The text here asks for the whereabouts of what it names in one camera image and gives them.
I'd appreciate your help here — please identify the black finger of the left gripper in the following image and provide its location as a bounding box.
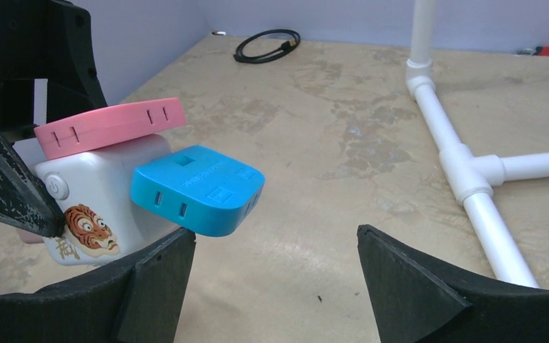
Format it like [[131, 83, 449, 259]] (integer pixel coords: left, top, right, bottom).
[[0, 132, 65, 237]]

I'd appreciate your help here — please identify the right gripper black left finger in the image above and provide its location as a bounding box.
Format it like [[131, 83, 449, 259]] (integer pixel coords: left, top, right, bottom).
[[0, 228, 196, 342]]

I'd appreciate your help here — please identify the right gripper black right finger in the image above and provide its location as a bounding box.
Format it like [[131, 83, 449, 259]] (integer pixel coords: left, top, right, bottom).
[[357, 224, 549, 342]]

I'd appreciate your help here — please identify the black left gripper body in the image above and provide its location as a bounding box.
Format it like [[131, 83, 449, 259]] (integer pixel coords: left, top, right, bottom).
[[0, 1, 107, 142]]

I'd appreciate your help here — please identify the white cube power socket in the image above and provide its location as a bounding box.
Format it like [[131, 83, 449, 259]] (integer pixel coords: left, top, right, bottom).
[[31, 134, 177, 266]]

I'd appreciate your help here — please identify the blue plug adapter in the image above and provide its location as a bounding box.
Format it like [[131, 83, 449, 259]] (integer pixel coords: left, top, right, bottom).
[[130, 145, 265, 237]]

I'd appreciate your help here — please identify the pink plug adapter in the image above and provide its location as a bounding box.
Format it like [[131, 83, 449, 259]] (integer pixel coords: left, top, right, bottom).
[[34, 97, 186, 159]]

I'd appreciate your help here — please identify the white PVC pipe frame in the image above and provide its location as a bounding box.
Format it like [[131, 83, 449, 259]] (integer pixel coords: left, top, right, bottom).
[[405, 0, 549, 288]]

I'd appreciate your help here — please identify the small black coiled cable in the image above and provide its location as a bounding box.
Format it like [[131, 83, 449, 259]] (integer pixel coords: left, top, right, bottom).
[[233, 29, 302, 64]]

